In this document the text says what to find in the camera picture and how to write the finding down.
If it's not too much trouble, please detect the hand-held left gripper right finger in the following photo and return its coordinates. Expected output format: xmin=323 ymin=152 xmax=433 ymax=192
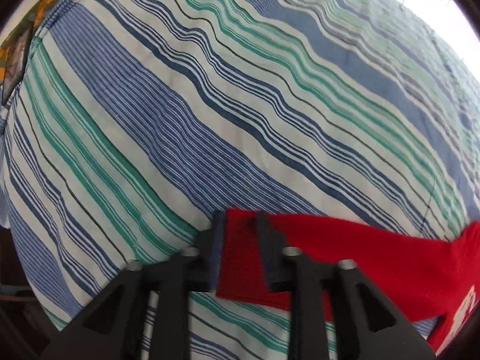
xmin=255 ymin=213 xmax=437 ymax=360

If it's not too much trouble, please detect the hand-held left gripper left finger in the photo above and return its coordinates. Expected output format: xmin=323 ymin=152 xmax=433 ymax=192
xmin=39 ymin=210 xmax=227 ymax=360

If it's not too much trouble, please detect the red garment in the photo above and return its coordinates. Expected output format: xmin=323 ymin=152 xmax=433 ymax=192
xmin=215 ymin=208 xmax=480 ymax=353

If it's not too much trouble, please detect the striped bed sheet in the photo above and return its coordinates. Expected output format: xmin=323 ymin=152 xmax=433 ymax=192
xmin=0 ymin=0 xmax=480 ymax=360

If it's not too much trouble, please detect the orange floral cloth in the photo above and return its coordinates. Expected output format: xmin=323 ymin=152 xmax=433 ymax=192
xmin=0 ymin=0 xmax=94 ymax=102

